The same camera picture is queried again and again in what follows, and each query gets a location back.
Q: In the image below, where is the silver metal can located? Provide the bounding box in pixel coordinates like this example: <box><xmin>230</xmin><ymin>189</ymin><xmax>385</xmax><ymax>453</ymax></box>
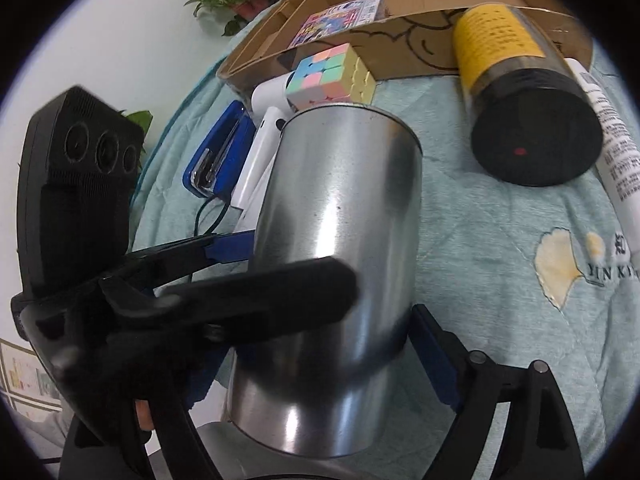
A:
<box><xmin>222</xmin><ymin>105</ymin><xmax>423</xmax><ymax>458</ymax></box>

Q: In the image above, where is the black cable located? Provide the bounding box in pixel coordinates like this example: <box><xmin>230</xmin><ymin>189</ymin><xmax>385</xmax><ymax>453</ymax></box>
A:
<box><xmin>194</xmin><ymin>197</ymin><xmax>231</xmax><ymax>238</ymax></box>

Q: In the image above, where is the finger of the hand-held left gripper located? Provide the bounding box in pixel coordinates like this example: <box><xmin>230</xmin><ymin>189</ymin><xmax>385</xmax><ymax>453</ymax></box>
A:
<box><xmin>150</xmin><ymin>256</ymin><xmax>361</xmax><ymax>347</ymax></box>
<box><xmin>100</xmin><ymin>229</ymin><xmax>257</xmax><ymax>292</ymax></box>

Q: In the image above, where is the cardboard box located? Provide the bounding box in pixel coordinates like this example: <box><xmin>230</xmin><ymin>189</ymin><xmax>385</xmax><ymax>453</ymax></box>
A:
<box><xmin>216</xmin><ymin>0</ymin><xmax>596</xmax><ymax>93</ymax></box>

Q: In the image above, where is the white phone stand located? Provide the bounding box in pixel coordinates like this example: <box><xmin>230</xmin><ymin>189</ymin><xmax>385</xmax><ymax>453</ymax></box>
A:
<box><xmin>232</xmin><ymin>106</ymin><xmax>288</xmax><ymax>231</ymax></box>

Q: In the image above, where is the blue stapler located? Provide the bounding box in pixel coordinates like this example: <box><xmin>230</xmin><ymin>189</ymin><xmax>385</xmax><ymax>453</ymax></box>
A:
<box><xmin>182</xmin><ymin>100</ymin><xmax>258</xmax><ymax>201</ymax></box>

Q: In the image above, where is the pastel cube puzzle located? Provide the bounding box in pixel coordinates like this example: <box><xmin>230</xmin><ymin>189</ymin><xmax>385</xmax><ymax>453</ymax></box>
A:
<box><xmin>286</xmin><ymin>43</ymin><xmax>377</xmax><ymax>111</ymax></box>

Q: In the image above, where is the wall poster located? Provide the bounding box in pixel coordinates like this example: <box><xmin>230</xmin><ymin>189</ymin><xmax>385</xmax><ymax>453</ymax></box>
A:
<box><xmin>0</xmin><ymin>340</ymin><xmax>63</xmax><ymax>416</ymax></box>

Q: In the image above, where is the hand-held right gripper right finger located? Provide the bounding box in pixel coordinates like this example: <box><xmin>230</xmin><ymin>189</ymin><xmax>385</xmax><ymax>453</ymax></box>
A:
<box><xmin>410</xmin><ymin>305</ymin><xmax>586</xmax><ymax>480</ymax></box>

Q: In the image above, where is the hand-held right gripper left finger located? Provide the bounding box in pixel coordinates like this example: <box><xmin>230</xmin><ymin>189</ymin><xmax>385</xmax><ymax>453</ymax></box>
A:
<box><xmin>60</xmin><ymin>355</ymin><xmax>223</xmax><ymax>480</ymax></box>

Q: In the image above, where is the yellow label jar black lid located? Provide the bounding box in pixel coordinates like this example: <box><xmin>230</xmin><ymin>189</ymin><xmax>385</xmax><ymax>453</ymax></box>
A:
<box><xmin>452</xmin><ymin>4</ymin><xmax>603</xmax><ymax>187</ymax></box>

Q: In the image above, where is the green leafy plant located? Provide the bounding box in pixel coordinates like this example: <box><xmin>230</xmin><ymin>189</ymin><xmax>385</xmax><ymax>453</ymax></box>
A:
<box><xmin>120</xmin><ymin>110</ymin><xmax>153</xmax><ymax>161</ymax></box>

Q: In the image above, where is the colourful printed card box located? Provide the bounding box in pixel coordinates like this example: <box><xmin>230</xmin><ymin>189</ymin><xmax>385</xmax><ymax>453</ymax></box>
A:
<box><xmin>287</xmin><ymin>0</ymin><xmax>388</xmax><ymax>51</ymax></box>

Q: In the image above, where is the white printed tube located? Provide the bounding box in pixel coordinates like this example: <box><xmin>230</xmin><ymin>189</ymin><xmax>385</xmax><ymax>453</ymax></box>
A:
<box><xmin>565</xmin><ymin>57</ymin><xmax>640</xmax><ymax>266</ymax></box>

